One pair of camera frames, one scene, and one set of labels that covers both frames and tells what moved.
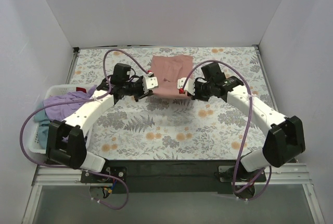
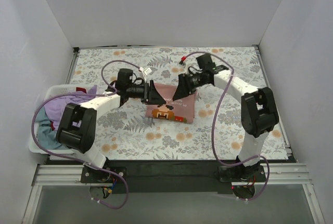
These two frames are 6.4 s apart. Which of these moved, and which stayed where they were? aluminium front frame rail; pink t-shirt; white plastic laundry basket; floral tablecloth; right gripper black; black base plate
Moved: right gripper black; pink t-shirt
Stayed: floral tablecloth; white plastic laundry basket; aluminium front frame rail; black base plate
